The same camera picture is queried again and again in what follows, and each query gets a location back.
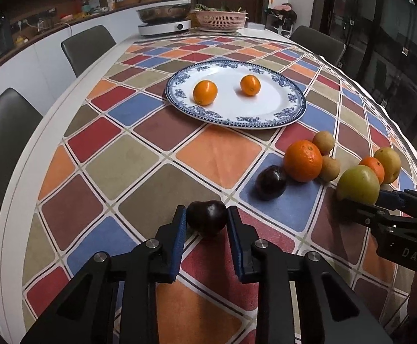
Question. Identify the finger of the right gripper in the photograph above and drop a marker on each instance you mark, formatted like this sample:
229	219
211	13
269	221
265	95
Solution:
366	215
394	200

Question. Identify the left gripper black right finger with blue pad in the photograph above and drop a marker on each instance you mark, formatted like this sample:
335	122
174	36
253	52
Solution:
329	310

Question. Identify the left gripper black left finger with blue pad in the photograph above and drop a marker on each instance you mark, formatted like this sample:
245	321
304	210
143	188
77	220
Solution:
84	310

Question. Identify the dark plum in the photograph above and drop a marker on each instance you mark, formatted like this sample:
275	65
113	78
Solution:
271	183
207	218

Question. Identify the small orange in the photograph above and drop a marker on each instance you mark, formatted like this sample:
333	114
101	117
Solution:
376	166
250	85

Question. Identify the large orange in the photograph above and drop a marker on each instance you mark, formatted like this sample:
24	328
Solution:
303	161
205	92

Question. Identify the white kitchen counter cabinet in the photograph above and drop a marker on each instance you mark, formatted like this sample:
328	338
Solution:
41	72

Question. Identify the large green pomelo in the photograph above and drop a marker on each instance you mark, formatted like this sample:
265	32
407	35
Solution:
359	184

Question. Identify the yellow pear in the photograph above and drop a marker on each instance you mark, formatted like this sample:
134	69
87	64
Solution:
391	163

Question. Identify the small orange behind pomelo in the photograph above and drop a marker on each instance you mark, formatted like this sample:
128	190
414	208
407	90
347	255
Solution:
376	166

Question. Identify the brown kiwi near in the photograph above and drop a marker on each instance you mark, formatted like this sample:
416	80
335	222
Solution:
330	169

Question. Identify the brown kiwi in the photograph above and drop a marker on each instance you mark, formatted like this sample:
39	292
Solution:
324	140
330	169

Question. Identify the brown kiwi far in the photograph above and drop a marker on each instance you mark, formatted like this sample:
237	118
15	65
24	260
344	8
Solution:
324	140

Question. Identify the blue white porcelain plate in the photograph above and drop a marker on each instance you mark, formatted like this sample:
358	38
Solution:
279	103

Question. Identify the colourful checkered tablecloth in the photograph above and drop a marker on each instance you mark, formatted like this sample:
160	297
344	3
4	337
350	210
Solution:
128	158

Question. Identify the grey chair right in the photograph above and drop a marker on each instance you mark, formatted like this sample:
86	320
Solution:
321	44

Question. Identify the grey chair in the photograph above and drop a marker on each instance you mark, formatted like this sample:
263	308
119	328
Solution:
18	121
321	44
84	48

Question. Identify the grey chair near left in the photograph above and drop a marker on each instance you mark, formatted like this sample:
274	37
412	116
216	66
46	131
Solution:
18	121

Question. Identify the pink basket with vegetables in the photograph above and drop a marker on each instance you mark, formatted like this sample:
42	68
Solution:
222	20

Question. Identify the grey chair far left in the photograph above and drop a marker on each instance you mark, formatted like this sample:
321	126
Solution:
84	48

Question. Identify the white induction cooker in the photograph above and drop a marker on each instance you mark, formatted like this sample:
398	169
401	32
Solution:
164	28

